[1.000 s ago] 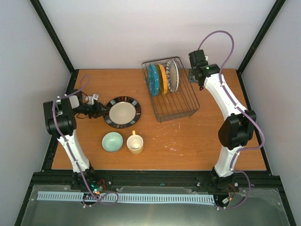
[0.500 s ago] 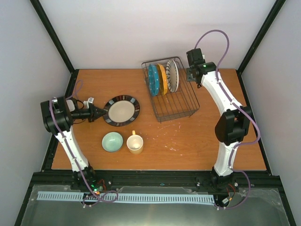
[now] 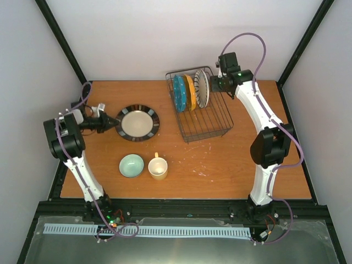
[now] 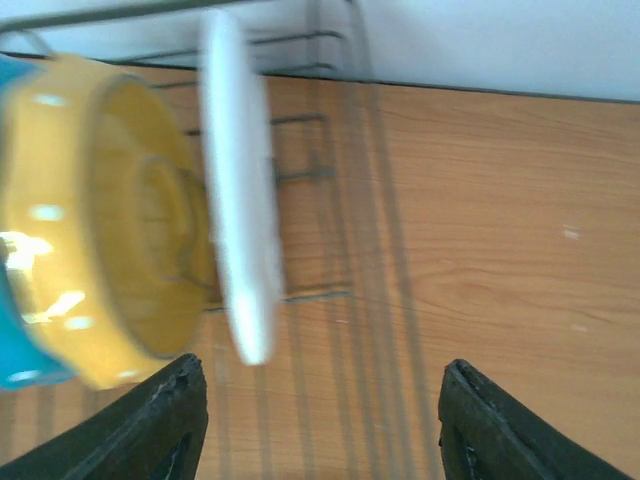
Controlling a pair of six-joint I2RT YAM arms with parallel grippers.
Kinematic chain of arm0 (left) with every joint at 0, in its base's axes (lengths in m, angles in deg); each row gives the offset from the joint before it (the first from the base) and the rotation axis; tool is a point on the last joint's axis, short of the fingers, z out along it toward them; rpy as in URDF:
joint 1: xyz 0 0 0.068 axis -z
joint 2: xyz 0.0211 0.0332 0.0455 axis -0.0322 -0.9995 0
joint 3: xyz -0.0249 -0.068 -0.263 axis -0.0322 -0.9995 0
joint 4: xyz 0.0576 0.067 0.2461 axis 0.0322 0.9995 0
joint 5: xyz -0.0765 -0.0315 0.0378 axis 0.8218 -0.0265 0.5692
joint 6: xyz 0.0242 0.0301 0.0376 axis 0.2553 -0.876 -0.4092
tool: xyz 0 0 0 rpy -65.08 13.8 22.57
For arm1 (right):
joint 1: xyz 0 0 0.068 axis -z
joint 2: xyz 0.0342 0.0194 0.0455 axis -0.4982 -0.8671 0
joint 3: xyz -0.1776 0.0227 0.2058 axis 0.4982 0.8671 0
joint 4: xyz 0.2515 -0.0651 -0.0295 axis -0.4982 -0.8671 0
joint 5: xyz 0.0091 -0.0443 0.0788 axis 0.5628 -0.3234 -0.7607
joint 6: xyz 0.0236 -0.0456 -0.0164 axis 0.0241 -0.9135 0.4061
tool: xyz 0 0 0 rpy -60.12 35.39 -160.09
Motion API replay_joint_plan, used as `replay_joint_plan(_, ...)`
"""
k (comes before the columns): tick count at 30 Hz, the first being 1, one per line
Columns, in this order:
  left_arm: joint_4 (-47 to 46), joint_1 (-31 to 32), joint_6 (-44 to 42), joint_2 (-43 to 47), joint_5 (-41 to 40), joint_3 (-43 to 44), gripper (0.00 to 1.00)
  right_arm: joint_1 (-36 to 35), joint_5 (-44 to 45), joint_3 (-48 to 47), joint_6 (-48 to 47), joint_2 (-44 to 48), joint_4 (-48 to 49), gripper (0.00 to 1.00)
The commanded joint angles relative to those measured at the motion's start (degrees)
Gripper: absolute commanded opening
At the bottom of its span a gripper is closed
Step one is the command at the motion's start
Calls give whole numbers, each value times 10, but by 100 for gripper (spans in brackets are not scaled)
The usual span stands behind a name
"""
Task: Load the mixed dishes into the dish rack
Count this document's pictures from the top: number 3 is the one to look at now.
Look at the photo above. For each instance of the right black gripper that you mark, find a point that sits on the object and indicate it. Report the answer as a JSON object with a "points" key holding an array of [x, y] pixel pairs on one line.
{"points": [[214, 87]]}

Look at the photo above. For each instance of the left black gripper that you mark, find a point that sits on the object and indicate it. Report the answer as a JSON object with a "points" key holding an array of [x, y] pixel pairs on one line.
{"points": [[104, 124]]}

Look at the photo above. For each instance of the white blue striped plate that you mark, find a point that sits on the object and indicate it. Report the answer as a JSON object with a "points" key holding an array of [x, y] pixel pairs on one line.
{"points": [[202, 88]]}

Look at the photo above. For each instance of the black bottom plate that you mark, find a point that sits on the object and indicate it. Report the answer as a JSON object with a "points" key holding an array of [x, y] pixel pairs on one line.
{"points": [[137, 123]]}

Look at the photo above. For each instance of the orange polka dot plate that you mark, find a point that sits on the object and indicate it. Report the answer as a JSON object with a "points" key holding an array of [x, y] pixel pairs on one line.
{"points": [[191, 93]]}

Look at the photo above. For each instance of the dark wire dish rack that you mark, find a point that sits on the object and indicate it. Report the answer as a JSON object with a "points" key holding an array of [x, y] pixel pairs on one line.
{"points": [[201, 123]]}

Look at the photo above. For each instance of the teal polka dot plate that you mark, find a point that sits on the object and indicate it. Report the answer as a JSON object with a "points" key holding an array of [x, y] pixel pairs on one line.
{"points": [[179, 89]]}

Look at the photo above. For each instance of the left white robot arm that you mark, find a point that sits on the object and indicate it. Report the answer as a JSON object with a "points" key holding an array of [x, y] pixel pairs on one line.
{"points": [[66, 143]]}

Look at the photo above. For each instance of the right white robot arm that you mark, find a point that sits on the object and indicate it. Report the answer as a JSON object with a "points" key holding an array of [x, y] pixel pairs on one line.
{"points": [[271, 145]]}

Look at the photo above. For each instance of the light green ceramic bowl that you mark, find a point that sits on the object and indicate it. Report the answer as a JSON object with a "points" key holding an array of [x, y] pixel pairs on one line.
{"points": [[131, 166]]}

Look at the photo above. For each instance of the cream yellow mug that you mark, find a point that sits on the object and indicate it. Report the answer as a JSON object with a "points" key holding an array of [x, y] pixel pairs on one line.
{"points": [[158, 167]]}

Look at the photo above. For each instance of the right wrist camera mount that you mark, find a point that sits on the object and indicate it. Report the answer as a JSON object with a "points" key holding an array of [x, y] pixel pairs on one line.
{"points": [[219, 69]]}

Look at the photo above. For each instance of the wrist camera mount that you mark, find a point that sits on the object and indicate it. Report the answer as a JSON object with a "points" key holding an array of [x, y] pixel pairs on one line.
{"points": [[96, 111], [219, 69]]}

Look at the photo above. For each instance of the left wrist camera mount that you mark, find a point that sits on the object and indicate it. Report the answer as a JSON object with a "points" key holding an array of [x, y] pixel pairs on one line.
{"points": [[96, 111]]}

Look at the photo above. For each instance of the light blue slotted cable duct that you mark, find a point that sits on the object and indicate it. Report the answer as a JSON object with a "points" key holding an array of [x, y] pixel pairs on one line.
{"points": [[150, 231]]}

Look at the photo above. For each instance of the right black frame post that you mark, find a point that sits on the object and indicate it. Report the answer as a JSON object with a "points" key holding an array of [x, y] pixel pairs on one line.
{"points": [[314, 24]]}

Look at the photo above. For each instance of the black frame post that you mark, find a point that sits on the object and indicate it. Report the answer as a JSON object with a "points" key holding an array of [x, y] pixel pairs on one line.
{"points": [[62, 41], [314, 24]]}

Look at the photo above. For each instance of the left black frame post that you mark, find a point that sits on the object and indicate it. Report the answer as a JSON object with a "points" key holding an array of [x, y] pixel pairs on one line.
{"points": [[62, 41]]}

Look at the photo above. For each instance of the black aluminium frame base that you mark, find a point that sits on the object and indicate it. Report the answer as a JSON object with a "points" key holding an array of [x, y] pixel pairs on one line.
{"points": [[230, 211]]}

